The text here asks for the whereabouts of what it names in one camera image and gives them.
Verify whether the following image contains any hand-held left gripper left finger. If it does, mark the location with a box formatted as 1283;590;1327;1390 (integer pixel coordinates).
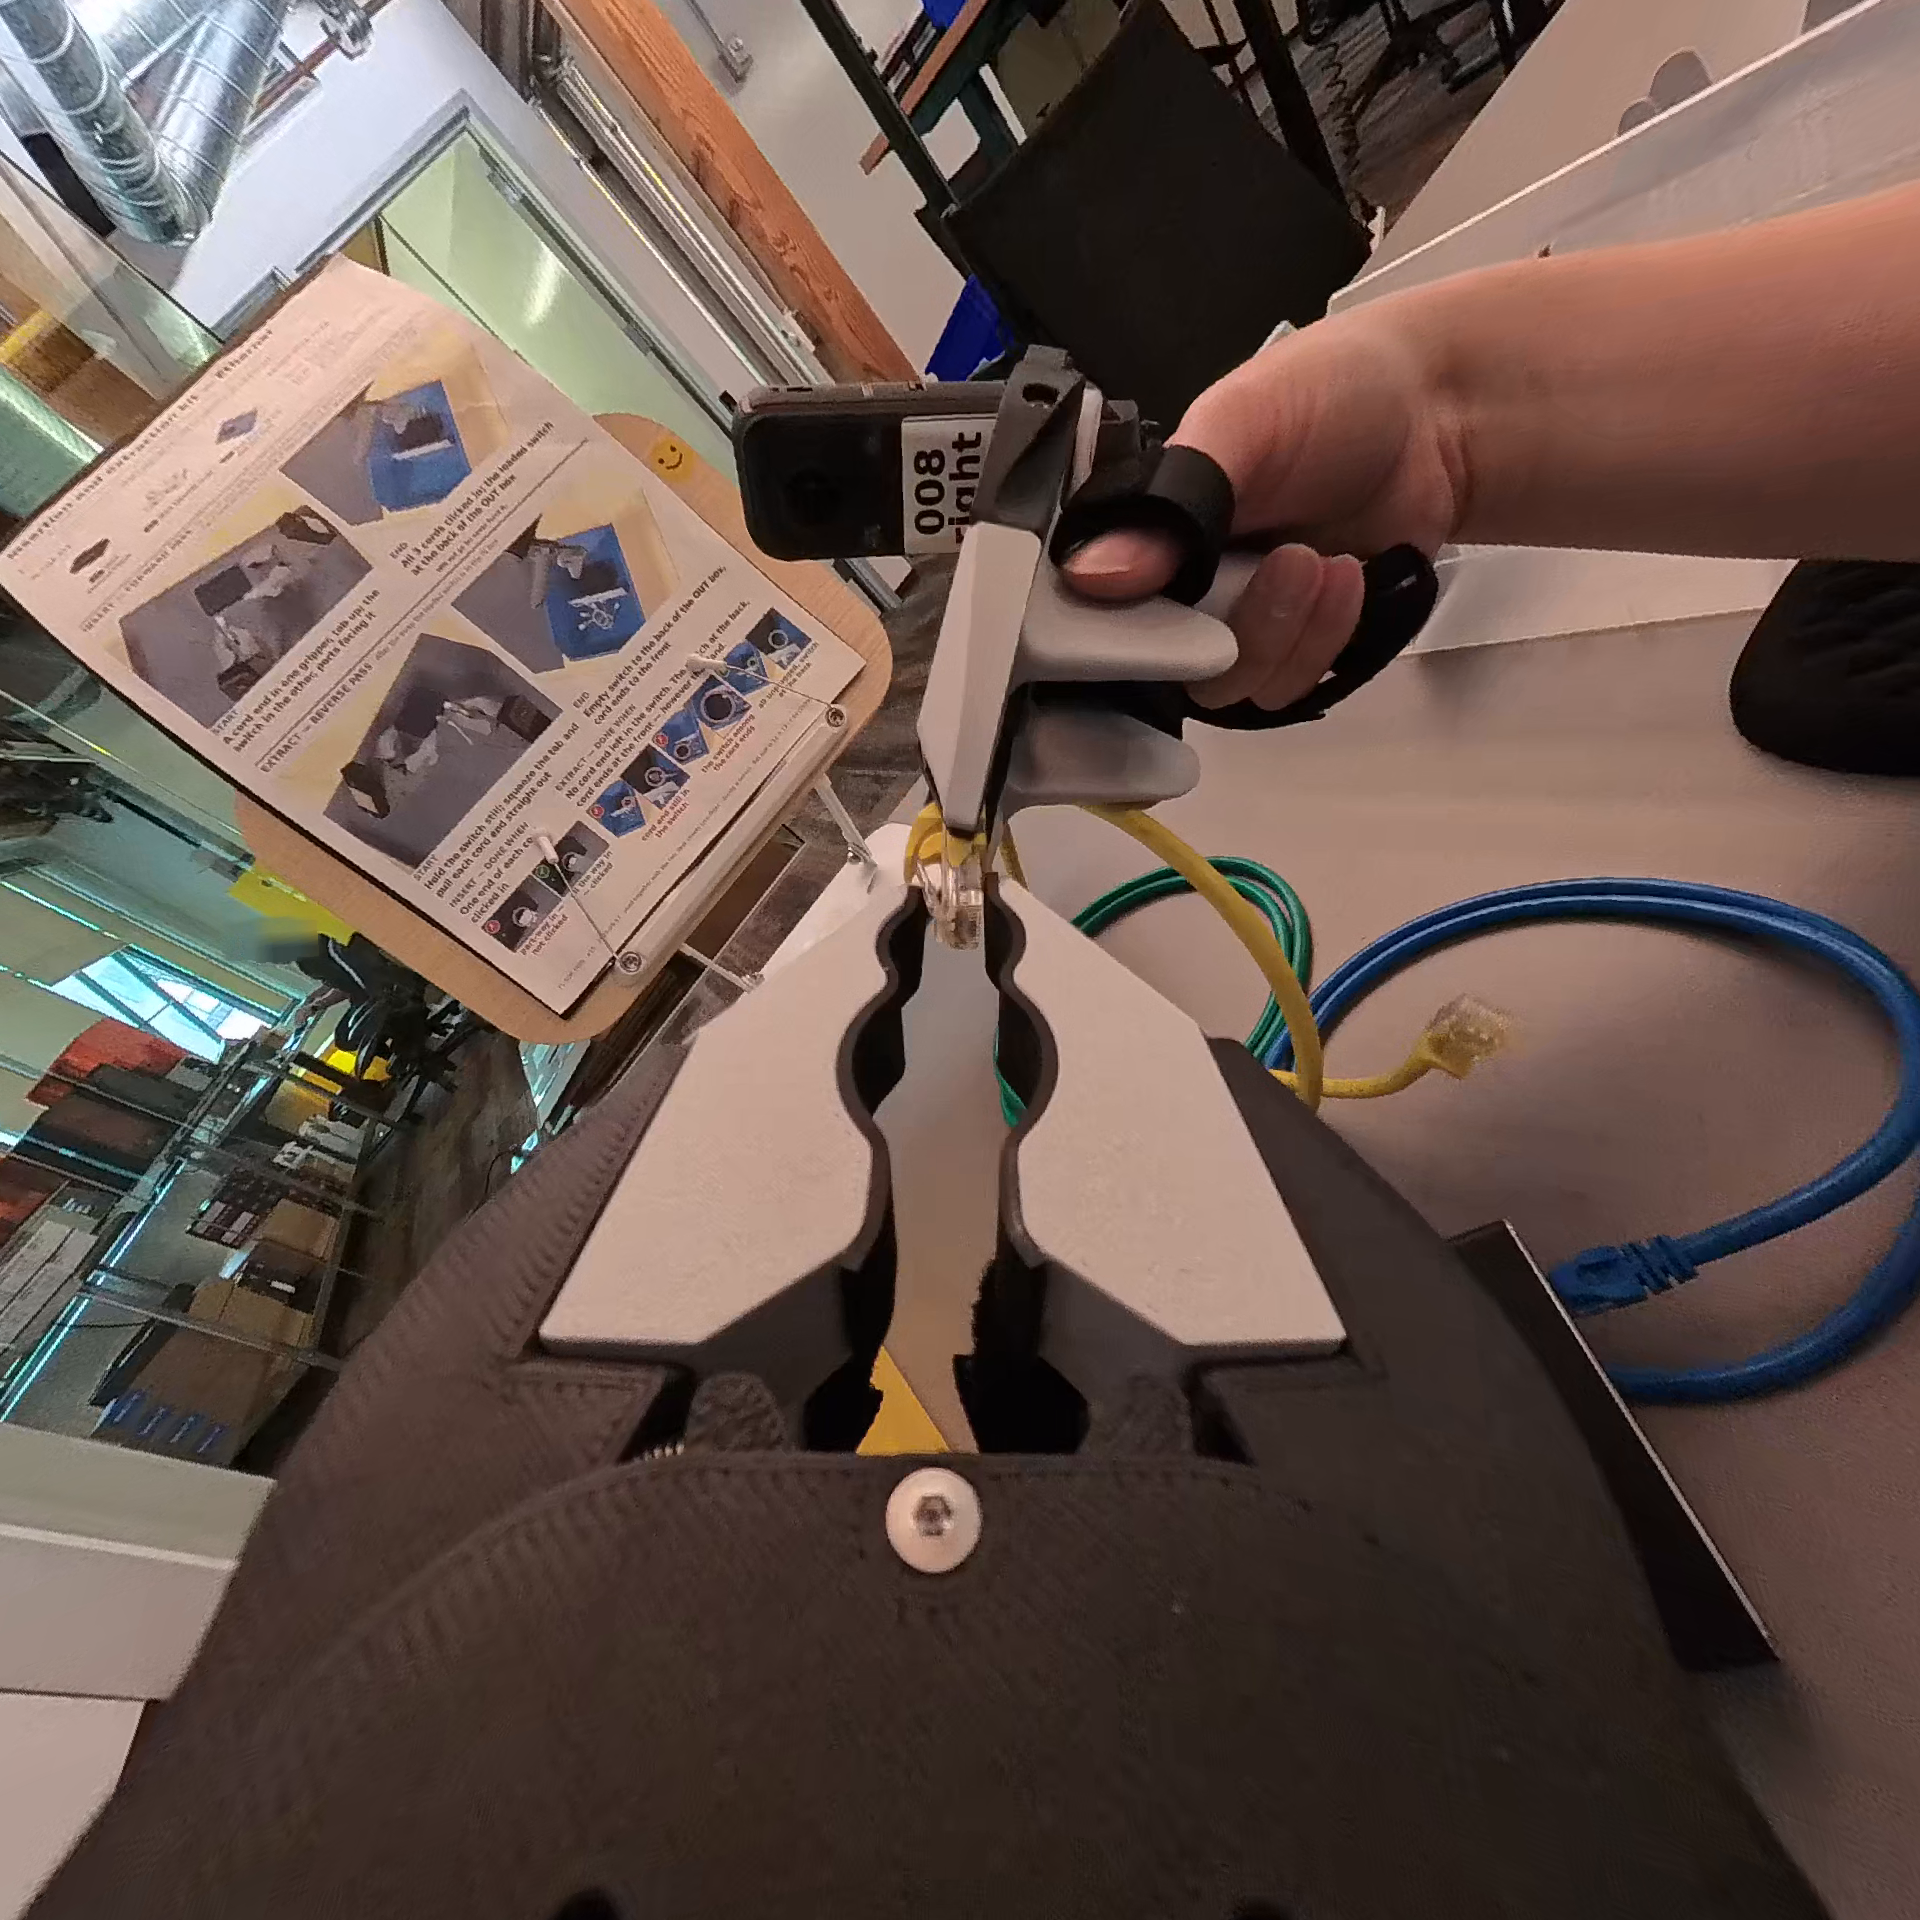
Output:
538;887;921;1452

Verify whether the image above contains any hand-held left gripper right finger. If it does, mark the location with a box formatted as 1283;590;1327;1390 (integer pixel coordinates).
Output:
971;895;1349;1454

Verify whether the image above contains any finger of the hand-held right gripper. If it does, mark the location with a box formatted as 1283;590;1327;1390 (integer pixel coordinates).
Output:
915;509;1056;841

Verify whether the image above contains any yellow ethernet cable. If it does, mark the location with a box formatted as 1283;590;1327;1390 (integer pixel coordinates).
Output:
904;800;1517;1116

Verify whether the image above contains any yellow plastic bin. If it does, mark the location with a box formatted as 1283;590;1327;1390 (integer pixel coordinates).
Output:
855;1343;954;1456

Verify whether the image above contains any green ethernet cable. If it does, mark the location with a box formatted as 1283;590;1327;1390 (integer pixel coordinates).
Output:
994;854;1321;1128

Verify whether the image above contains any black ethernet switch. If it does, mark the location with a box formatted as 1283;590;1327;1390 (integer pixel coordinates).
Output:
1440;1219;1786;1672

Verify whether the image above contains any blue ethernet cable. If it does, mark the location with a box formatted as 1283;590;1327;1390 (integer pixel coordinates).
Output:
1265;878;1920;1407

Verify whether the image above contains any clear plastic bin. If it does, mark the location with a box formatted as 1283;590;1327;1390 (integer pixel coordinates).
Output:
1323;0;1920;655

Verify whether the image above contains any person's right forearm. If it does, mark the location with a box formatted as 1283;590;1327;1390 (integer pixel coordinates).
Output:
1440;175;1920;575

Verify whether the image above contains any person's right hand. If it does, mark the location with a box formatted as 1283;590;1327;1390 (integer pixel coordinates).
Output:
1049;276;1490;716

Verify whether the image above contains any tan backing board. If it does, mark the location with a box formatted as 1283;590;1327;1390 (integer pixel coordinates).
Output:
232;409;896;1047

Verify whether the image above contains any blue plastic bin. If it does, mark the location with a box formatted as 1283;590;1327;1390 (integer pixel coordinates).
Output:
921;276;1010;385

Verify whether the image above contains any wooden pillar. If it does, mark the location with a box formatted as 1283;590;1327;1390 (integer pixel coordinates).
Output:
544;0;921;385

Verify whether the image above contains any black office chair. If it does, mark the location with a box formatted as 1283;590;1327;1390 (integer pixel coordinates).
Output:
915;0;1376;440

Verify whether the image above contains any printed instruction sheet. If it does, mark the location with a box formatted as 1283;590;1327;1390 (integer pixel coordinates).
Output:
0;255;876;1024

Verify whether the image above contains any black wrist rest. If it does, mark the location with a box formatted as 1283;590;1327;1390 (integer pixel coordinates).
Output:
1728;558;1920;780

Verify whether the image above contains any silver air duct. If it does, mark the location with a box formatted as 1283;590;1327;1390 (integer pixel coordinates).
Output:
0;0;321;244

